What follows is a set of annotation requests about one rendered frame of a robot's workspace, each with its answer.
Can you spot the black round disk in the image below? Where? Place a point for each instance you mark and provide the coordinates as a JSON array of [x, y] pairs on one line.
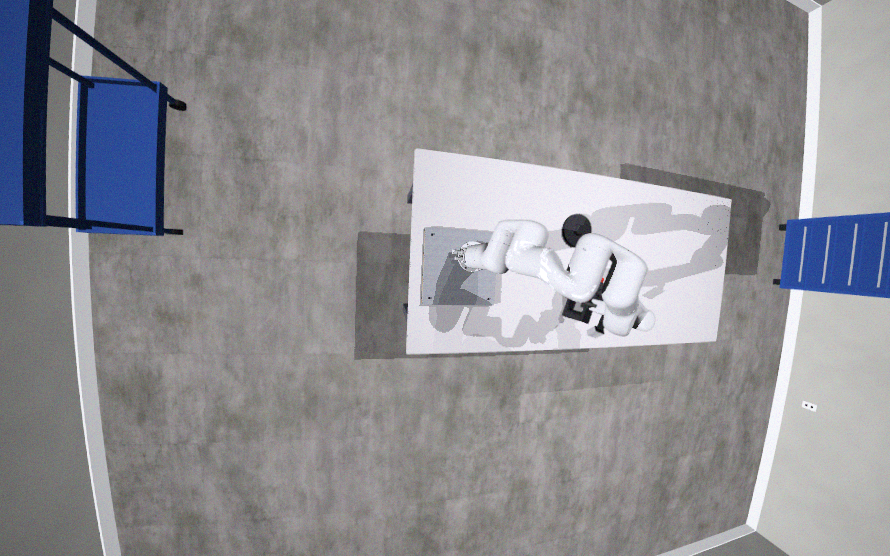
[[574, 227]]

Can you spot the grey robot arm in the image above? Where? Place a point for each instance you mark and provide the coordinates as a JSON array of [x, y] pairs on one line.
[[518, 252]]

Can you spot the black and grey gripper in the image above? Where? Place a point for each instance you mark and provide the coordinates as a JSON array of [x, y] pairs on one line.
[[598, 306]]

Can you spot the red kettle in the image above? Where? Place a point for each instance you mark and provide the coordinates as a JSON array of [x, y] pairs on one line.
[[585, 315]]

